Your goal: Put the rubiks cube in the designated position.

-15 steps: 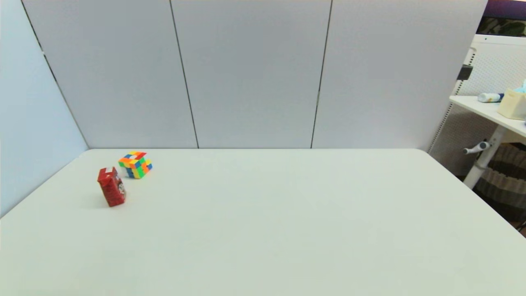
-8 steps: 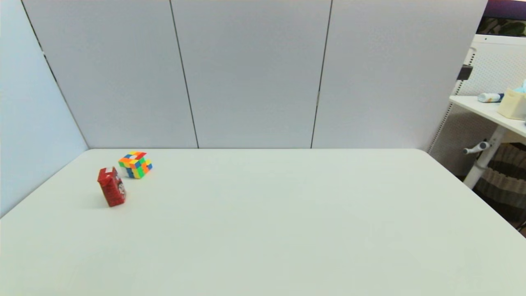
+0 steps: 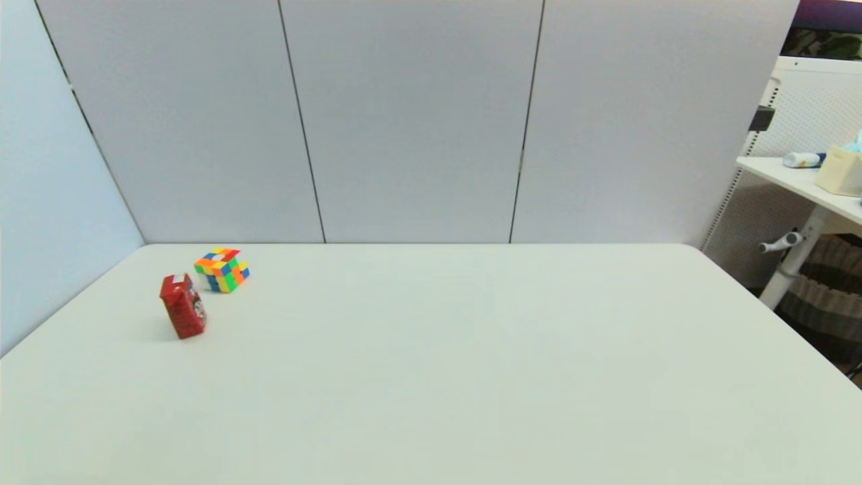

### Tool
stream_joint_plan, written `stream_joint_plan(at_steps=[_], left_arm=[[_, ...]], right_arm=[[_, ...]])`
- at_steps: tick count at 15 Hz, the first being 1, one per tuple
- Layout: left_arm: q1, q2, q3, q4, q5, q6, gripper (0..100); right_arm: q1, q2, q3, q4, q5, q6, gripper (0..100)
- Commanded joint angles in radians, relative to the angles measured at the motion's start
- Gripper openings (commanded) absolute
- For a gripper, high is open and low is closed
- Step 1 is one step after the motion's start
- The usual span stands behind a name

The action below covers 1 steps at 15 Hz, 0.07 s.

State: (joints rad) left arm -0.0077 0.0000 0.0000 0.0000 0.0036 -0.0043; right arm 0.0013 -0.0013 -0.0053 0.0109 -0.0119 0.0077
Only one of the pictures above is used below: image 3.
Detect multicoloured rubiks cube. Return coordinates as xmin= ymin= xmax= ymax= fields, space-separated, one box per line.
xmin=194 ymin=247 xmax=251 ymax=294

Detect red drink carton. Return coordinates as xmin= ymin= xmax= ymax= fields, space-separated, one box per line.
xmin=159 ymin=272 xmax=207 ymax=340

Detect white desk leg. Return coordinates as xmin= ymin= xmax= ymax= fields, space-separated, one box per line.
xmin=760 ymin=205 xmax=833 ymax=311

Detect white side desk top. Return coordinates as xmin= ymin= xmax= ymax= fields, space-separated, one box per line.
xmin=736 ymin=156 xmax=862 ymax=227

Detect striped fabric basket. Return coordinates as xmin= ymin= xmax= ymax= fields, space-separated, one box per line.
xmin=774 ymin=236 xmax=862 ymax=346

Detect white perforated pegboard panel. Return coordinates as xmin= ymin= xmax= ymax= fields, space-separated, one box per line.
xmin=700 ymin=56 xmax=862 ymax=289

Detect cream storage box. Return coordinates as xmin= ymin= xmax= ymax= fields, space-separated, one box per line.
xmin=814 ymin=144 xmax=862 ymax=197

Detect dark patterned background screen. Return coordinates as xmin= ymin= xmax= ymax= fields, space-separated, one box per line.
xmin=781 ymin=0 xmax=862 ymax=61

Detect grey desk crank handle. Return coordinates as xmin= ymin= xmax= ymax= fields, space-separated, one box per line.
xmin=758 ymin=231 xmax=805 ymax=254

